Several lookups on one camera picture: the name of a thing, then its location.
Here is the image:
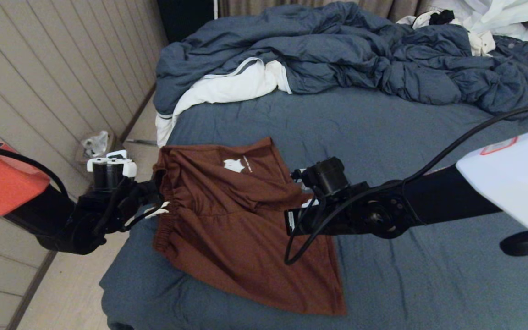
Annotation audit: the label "brown drawstring shorts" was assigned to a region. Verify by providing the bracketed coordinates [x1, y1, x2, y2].
[144, 137, 348, 317]

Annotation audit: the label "brown trash bin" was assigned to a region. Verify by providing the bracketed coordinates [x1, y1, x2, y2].
[75, 131, 119, 165]

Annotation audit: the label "clear plastic bin bag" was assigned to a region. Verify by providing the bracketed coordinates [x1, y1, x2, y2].
[81, 131, 110, 159]

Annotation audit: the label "blue bed sheet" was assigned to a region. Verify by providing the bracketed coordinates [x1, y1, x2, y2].
[100, 85, 528, 330]

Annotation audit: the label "crumpled blue duvet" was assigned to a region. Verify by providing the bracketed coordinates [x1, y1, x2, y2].
[154, 1, 528, 121]

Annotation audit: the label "beige curtain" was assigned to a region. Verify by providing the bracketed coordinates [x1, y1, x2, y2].
[218, 0, 432, 22]

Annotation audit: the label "small black garment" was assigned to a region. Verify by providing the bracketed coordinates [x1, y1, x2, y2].
[429, 9, 456, 25]

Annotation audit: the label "cream buttoned shirt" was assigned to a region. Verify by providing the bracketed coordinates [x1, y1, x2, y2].
[397, 9, 497, 56]

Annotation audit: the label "blue denim garment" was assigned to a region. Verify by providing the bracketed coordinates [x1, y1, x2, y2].
[493, 34, 528, 69]

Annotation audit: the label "white crumpled garment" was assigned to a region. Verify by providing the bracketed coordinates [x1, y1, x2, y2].
[429, 0, 528, 41]

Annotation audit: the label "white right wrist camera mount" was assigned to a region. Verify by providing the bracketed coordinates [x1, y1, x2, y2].
[291, 170, 319, 208]

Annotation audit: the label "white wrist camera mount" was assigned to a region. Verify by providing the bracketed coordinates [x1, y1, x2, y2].
[86, 150, 138, 178]
[291, 170, 319, 208]

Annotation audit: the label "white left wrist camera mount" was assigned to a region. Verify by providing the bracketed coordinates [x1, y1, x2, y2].
[86, 150, 138, 178]

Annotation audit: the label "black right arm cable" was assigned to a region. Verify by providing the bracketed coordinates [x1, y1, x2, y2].
[284, 103, 528, 265]

